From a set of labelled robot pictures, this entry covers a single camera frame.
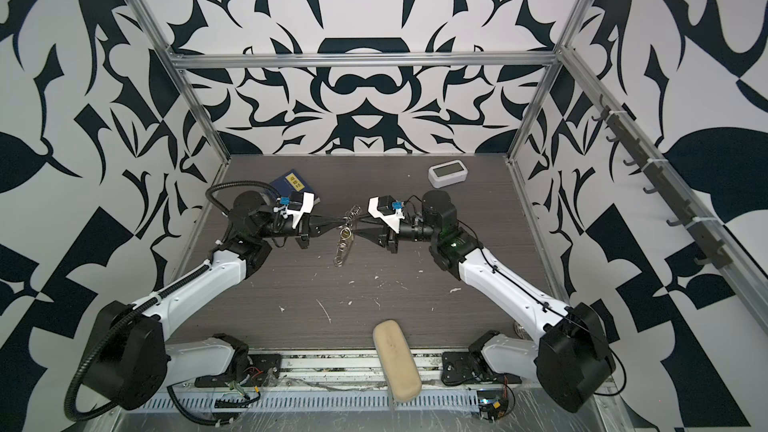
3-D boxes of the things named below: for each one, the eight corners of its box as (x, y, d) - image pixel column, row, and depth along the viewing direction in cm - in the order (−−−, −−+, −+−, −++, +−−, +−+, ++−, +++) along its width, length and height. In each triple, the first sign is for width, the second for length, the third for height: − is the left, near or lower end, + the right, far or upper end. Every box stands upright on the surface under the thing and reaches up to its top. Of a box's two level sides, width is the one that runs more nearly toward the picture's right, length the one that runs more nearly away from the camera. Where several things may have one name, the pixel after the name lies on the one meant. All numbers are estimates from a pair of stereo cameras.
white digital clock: (431, 189, 113) (433, 180, 109) (424, 174, 118) (426, 165, 114) (467, 182, 115) (470, 173, 111) (459, 167, 120) (462, 158, 116)
